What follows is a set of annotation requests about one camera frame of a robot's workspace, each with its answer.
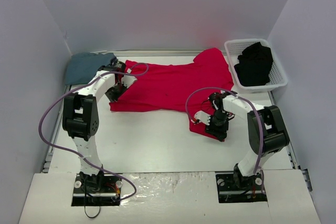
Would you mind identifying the aluminium table frame rail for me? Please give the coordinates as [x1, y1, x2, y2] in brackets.
[70, 48, 229, 57]

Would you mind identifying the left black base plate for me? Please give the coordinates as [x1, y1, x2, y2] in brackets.
[71, 174, 123, 207]

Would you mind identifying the red t shirt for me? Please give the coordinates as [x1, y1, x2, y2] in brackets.
[109, 47, 234, 138]

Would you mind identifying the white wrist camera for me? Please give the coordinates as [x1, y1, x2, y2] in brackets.
[192, 111, 211, 125]
[121, 68, 137, 89]

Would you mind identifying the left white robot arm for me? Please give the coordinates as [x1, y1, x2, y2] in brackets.
[62, 60, 136, 191]

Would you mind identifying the black t shirt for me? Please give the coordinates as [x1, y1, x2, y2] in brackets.
[234, 42, 273, 87]

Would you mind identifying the white perforated plastic basket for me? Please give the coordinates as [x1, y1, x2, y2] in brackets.
[224, 38, 288, 92]

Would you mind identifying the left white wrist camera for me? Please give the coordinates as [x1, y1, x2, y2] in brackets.
[121, 68, 137, 89]

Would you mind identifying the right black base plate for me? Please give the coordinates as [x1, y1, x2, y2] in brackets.
[215, 172, 267, 204]

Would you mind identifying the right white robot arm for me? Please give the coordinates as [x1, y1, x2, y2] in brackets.
[205, 92, 290, 189]

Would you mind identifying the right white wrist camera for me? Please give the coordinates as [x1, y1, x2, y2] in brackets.
[192, 111, 211, 125]

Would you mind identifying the grey folded t shirt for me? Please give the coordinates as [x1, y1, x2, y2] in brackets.
[65, 52, 116, 86]

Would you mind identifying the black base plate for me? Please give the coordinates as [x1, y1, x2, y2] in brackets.
[215, 172, 267, 204]
[71, 174, 123, 207]

